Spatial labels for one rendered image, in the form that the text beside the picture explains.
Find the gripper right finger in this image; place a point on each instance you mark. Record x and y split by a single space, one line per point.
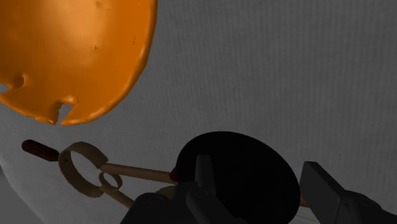
325 192

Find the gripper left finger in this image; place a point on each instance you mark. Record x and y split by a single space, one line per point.
201 204

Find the black round disc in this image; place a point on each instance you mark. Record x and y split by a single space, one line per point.
248 167

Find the grey fabric bed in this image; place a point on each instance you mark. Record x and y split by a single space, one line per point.
263 77

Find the orange bowl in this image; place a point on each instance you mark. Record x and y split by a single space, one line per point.
71 52

